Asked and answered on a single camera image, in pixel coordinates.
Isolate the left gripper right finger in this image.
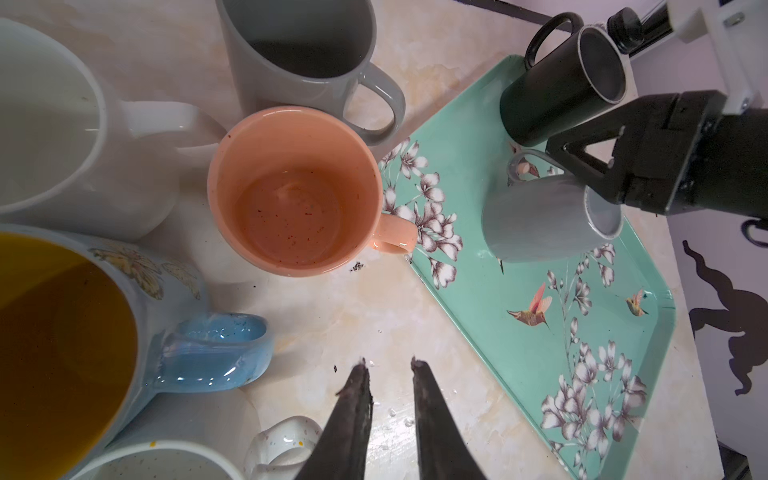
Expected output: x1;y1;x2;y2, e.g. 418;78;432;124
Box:
411;358;486;479

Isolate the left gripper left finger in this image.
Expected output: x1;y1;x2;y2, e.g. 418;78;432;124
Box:
295;359;373;480

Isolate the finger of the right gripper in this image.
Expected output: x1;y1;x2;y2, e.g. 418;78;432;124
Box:
546;100;638;206

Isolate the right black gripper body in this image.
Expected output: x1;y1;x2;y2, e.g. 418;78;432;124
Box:
623;90;767;218

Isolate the light grey mug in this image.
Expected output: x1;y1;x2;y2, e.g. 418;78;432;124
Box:
481;149;623;263

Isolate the cream speckled mug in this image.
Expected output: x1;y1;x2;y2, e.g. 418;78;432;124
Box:
75;389;322;479

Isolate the green floral tray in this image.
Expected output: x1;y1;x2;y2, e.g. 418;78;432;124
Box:
379;55;676;479

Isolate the orange cream scalloped mug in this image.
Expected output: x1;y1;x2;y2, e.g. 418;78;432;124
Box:
207;106;418;277

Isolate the dark grey mug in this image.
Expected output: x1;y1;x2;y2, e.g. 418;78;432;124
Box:
216;0;406;146

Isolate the blue iridescent mug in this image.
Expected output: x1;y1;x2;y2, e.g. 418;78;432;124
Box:
1;224;274;479

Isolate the white ribbed-bottom mug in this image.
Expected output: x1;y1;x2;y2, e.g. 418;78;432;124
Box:
1;19;225;241

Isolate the black mug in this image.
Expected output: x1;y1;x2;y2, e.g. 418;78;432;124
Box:
500;12;627;147

